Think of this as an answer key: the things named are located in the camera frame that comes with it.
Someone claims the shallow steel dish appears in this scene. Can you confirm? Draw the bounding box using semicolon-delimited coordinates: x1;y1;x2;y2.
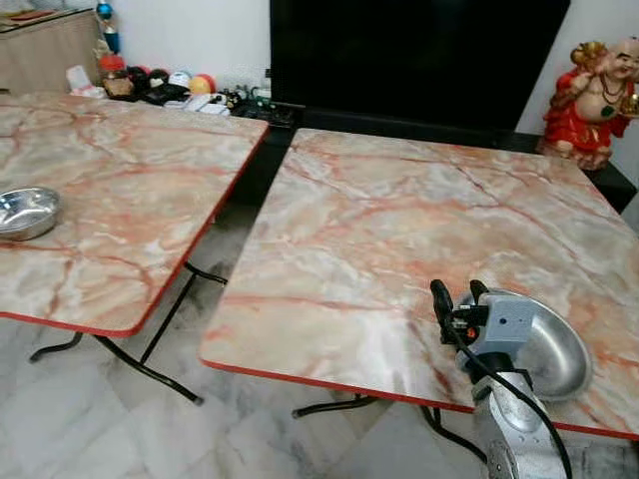
454;288;596;403

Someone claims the marble pattern folding table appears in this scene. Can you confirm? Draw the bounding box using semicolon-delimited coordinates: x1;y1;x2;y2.
0;92;272;406
199;127;639;466

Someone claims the red laughing buddha statue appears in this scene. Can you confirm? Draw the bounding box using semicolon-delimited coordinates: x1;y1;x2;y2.
539;37;639;172

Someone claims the black television screen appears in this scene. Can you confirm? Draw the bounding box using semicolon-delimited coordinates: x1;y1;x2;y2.
270;0;573;133

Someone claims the flat white box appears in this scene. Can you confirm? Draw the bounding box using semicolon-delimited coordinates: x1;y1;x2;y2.
183;92;232;114

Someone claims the orange ball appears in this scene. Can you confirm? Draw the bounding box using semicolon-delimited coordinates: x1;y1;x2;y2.
189;73;217;97

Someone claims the black pouch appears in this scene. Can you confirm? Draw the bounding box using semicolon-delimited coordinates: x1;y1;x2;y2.
132;67;191;107

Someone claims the red lidded jar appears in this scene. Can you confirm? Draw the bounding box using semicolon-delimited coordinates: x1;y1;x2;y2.
99;54;138;100

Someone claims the small steel bowl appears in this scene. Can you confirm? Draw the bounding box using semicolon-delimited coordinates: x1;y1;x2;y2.
0;187;64;242

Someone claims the white tissue pack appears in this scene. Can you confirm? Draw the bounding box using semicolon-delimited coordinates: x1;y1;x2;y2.
64;64;98;98

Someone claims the blue glass ornament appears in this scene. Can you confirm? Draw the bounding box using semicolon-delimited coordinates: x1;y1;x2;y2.
94;0;123;57

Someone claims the light wooden cabinet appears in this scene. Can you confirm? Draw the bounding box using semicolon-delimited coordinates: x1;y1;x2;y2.
0;7;103;97

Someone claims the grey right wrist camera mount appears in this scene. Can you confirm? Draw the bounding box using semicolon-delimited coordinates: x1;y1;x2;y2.
469;293;537;362

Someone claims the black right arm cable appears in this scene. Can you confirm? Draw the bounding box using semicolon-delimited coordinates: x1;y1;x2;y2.
439;317;575;479

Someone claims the black power strip with cables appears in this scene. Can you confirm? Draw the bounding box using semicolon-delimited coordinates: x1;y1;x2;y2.
224;86;303;128

